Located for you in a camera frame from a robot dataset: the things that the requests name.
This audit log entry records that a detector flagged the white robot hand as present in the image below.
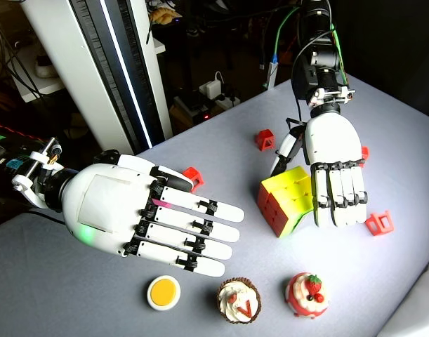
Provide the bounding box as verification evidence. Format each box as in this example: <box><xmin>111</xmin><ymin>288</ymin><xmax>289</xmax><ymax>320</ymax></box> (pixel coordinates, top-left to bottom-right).
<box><xmin>61</xmin><ymin>149</ymin><xmax>246</xmax><ymax>279</ymax></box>
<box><xmin>269</xmin><ymin>114</ymin><xmax>369</xmax><ymax>228</ymax></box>

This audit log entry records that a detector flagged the colourful puzzle cube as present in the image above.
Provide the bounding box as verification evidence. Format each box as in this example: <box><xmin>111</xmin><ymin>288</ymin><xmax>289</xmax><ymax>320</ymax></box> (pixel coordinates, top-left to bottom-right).
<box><xmin>256</xmin><ymin>165</ymin><xmax>315</xmax><ymax>239</ymax></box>

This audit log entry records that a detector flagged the grey table cloth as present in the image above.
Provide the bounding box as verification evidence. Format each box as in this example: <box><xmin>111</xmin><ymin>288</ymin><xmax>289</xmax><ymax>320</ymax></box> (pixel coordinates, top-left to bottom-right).
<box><xmin>0</xmin><ymin>72</ymin><xmax>429</xmax><ymax>337</ymax></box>

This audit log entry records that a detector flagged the yellow round button white rim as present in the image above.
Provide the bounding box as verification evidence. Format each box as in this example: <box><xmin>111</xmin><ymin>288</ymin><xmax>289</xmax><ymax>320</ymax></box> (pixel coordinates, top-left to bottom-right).
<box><xmin>146</xmin><ymin>275</ymin><xmax>182</xmax><ymax>312</ymax></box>

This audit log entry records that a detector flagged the white power strip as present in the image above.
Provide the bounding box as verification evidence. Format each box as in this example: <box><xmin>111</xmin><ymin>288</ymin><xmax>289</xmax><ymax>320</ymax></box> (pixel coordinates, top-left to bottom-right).
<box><xmin>213</xmin><ymin>93</ymin><xmax>242</xmax><ymax>110</ymax></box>

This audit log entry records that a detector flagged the white power charger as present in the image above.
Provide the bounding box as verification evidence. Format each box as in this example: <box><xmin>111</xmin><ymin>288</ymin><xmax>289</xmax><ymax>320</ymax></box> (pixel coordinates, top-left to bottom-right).
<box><xmin>199</xmin><ymin>80</ymin><xmax>225</xmax><ymax>99</ymax></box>

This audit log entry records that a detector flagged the toy strawberry cream cake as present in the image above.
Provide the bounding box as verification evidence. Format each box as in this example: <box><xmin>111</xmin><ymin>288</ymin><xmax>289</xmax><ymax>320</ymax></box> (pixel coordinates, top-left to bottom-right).
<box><xmin>284</xmin><ymin>272</ymin><xmax>331</xmax><ymax>319</ymax></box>

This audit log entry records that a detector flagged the white robot body column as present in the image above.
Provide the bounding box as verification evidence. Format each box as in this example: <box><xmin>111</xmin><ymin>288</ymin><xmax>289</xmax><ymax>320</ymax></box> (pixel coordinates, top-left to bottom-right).
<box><xmin>19</xmin><ymin>0</ymin><xmax>173</xmax><ymax>155</ymax></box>

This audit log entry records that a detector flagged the toy cupcake brown wrapper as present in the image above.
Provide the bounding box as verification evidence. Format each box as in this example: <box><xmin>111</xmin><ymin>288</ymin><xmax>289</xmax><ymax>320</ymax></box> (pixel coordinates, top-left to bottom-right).
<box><xmin>216</xmin><ymin>277</ymin><xmax>263</xmax><ymax>324</ymax></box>

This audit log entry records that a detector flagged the toy bread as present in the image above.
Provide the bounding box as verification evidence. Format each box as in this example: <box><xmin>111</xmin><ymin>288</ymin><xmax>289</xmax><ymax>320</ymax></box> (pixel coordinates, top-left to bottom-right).
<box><xmin>147</xmin><ymin>7</ymin><xmax>183</xmax><ymax>25</ymax></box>

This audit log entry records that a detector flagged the white cable adapter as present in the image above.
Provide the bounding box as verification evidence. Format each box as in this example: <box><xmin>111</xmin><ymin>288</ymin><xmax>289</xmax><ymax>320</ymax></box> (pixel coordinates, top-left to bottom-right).
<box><xmin>263</xmin><ymin>52</ymin><xmax>280</xmax><ymax>91</ymax></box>

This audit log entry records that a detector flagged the green cable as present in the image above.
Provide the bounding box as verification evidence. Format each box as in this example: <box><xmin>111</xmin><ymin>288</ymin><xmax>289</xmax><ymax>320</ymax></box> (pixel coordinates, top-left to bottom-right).
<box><xmin>270</xmin><ymin>5</ymin><xmax>301</xmax><ymax>64</ymax></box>

